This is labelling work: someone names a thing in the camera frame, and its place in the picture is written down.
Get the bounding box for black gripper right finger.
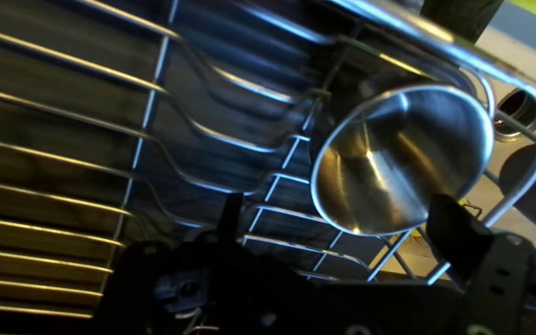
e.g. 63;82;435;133
426;194;495;287

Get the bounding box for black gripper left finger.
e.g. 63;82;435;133
216;194;244;242

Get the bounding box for silver metal bowl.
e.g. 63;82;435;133
309;84;493;237

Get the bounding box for metal dish drying rack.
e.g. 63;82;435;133
0;0;536;332

